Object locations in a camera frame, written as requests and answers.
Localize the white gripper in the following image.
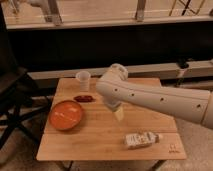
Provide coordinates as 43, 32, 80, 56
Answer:
103, 98, 124, 121

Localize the black chair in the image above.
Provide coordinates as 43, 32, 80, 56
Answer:
0, 5, 51, 150

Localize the clear plastic cup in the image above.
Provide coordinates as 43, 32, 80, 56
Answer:
75, 71, 91, 92

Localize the dark red snack wrapper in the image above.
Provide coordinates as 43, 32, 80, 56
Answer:
74, 95, 95, 103

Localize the white plastic bottle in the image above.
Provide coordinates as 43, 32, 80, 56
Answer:
124, 131, 163, 149

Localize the orange ceramic bowl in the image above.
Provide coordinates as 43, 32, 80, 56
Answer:
49, 100, 84, 130

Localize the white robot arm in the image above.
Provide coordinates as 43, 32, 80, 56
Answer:
96, 63, 213, 130

